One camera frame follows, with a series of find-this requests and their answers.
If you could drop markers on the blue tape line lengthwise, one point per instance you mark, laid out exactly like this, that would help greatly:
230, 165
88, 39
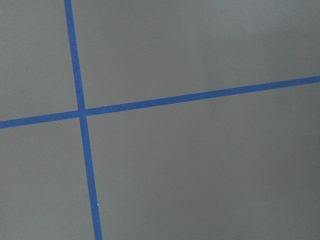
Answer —
84, 130

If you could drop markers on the blue tape line crosswise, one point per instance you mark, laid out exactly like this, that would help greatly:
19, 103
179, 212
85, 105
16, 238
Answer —
158, 102

